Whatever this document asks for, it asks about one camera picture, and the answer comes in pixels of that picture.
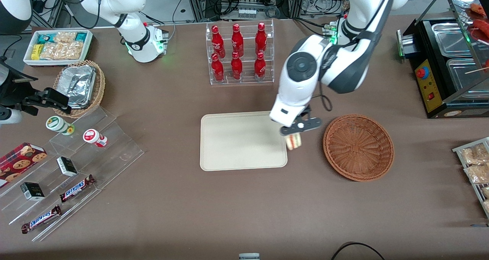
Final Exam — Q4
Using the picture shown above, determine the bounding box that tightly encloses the clear cracker packet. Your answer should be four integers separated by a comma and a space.
53, 31, 77, 44
40, 42, 83, 60

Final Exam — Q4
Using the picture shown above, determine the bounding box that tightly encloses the snickers chocolate bar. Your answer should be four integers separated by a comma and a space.
59, 174, 96, 203
21, 205, 62, 234

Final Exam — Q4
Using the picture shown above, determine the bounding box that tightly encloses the red cookie box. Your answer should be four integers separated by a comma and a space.
0, 142, 48, 188

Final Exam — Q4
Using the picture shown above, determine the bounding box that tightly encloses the clear acrylic stepped display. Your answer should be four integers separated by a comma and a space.
0, 106, 145, 242

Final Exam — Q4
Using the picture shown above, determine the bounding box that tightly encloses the clear acrylic bottle rack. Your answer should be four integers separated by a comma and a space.
206, 19, 275, 86

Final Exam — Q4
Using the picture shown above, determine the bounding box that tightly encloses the triangle sandwich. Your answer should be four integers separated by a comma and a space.
285, 133, 303, 151

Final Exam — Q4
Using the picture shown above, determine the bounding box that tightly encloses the black food warmer machine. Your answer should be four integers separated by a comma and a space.
397, 18, 489, 119

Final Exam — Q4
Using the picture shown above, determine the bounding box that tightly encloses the red sausage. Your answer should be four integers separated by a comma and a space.
471, 19, 489, 43
470, 3, 489, 18

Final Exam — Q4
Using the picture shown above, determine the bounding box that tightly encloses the white rectangular snack bin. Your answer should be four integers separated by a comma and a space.
23, 29, 94, 67

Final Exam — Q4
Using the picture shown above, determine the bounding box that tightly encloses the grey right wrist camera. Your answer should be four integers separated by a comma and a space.
0, 107, 22, 125

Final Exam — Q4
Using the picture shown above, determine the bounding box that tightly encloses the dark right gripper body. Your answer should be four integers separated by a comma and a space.
0, 60, 39, 108

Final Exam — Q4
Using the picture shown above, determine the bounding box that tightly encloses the silver foil container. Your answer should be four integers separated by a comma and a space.
57, 65, 97, 109

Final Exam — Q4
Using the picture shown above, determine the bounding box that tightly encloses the red lid yogurt cup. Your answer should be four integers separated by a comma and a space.
83, 129, 108, 148

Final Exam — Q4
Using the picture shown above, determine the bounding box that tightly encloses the black floor cable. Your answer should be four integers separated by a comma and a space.
330, 242, 386, 260

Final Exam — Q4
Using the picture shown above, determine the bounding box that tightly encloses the brown round wicker basket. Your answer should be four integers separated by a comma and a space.
323, 114, 395, 182

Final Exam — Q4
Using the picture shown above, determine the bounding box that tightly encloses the small black box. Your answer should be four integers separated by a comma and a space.
20, 182, 45, 202
56, 157, 78, 177

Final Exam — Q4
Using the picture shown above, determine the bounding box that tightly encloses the red cola bottle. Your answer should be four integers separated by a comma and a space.
211, 53, 225, 82
231, 24, 245, 57
230, 52, 244, 81
211, 25, 226, 59
255, 22, 268, 55
254, 52, 267, 81

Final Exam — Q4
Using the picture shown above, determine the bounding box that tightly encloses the green lid yogurt cup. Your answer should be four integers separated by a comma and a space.
45, 116, 75, 136

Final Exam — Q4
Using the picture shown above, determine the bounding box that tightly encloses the light wicker basket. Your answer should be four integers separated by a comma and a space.
53, 60, 106, 119

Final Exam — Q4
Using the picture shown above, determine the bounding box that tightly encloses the steel warmer pan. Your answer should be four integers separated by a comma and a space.
431, 22, 477, 58
446, 58, 489, 93

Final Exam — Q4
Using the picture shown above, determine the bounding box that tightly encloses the beige plastic tray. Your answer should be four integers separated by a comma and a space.
200, 111, 288, 172

